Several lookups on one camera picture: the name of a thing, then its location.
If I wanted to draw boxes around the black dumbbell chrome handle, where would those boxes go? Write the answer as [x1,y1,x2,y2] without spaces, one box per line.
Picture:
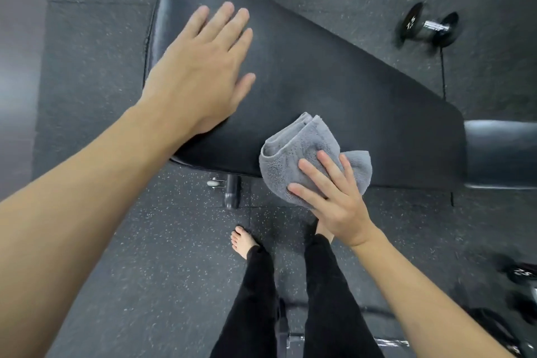
[502,262,537,327]
[395,1,461,50]

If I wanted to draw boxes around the grey towel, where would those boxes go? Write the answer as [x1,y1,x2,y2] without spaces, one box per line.
[258,112,373,208]

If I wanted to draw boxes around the chrome cable handle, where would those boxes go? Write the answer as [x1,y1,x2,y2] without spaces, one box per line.
[372,338,411,349]

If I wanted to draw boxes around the person's left forearm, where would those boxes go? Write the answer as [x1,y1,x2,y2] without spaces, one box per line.
[0,95,194,358]

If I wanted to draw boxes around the person's left foot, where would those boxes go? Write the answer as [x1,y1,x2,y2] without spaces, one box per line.
[229,225,262,262]

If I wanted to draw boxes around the person's right forearm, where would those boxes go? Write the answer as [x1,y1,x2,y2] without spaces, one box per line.
[350,227,517,358]

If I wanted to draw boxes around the black trousers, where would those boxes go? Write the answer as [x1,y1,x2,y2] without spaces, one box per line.
[209,234,375,358]

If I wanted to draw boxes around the person's right foot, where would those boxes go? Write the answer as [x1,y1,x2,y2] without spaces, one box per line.
[314,219,336,245]

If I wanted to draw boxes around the black padded gym bench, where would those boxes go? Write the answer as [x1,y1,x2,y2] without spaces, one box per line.
[142,0,537,211]

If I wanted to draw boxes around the person's right hand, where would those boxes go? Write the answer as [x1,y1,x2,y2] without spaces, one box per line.
[287,150,378,249]

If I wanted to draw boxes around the person's left hand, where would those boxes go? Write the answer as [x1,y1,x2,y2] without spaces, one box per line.
[140,1,257,149]

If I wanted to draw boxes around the person's foot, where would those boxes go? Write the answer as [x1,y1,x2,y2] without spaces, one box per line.
[314,219,336,245]
[229,225,262,262]

